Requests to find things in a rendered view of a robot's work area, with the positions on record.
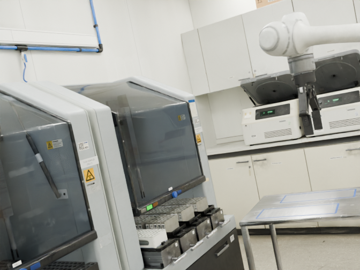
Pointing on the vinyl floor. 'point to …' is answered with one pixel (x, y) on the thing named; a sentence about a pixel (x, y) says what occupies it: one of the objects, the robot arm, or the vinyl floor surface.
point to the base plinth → (304, 231)
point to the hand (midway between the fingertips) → (313, 129)
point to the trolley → (299, 213)
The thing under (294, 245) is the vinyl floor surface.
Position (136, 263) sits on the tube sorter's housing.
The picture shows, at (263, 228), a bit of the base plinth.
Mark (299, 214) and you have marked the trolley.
